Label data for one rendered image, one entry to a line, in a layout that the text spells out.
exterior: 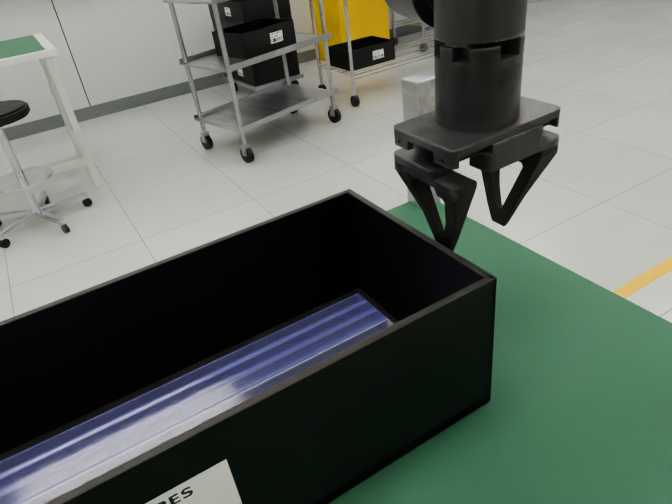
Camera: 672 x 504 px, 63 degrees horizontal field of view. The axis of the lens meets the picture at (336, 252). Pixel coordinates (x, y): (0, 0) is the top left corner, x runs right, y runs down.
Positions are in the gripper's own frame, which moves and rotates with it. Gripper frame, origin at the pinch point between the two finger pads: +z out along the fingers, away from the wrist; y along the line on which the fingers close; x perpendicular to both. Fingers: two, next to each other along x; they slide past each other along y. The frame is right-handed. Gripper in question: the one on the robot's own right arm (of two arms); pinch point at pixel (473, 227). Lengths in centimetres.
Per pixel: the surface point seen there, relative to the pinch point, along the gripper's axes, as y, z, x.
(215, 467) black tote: 25.2, 0.1, 7.9
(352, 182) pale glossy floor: -108, 108, -200
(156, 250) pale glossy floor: -1, 108, -206
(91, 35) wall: -41, 51, -462
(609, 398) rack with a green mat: -0.8, 8.7, 13.1
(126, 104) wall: -49, 108, -460
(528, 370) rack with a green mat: 1.5, 8.8, 7.8
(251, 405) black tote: 22.6, -2.6, 7.8
